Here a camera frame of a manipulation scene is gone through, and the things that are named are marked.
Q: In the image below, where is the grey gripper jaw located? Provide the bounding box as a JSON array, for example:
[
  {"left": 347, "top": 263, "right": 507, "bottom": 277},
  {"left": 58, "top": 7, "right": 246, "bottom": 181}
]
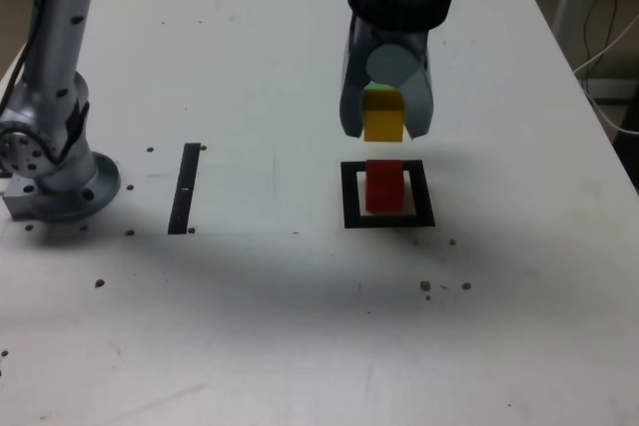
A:
[
  {"left": 337, "top": 15, "right": 373, "bottom": 139},
  {"left": 365, "top": 42, "right": 435, "bottom": 141}
]

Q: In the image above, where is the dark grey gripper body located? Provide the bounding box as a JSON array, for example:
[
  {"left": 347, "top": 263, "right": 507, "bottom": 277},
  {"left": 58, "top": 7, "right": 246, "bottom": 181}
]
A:
[{"left": 355, "top": 20, "right": 431, "bottom": 57}]

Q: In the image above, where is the yellow cube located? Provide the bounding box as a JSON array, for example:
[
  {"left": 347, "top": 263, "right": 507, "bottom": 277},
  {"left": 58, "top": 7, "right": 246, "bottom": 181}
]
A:
[{"left": 361, "top": 89, "right": 405, "bottom": 144}]

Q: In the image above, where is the red cube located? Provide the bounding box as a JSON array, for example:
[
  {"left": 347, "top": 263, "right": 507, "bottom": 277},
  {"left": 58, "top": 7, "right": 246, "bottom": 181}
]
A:
[{"left": 364, "top": 159, "right": 404, "bottom": 213}]

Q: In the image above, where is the black tape square outline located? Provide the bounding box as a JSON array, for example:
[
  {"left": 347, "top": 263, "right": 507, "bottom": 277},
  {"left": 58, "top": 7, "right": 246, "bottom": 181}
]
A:
[{"left": 339, "top": 160, "right": 436, "bottom": 230}]

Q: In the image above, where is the black tape strip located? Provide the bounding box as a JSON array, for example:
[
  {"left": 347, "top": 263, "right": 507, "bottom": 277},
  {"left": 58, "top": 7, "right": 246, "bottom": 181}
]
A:
[{"left": 167, "top": 143, "right": 203, "bottom": 236}]

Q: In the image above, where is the thin black cable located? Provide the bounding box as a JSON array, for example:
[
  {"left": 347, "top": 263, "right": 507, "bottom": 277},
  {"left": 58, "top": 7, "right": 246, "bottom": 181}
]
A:
[{"left": 581, "top": 0, "right": 623, "bottom": 68}]

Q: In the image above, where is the white cable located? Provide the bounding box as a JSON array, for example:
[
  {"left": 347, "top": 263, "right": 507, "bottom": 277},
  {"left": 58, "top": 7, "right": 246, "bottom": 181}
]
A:
[{"left": 572, "top": 11, "right": 639, "bottom": 138}]

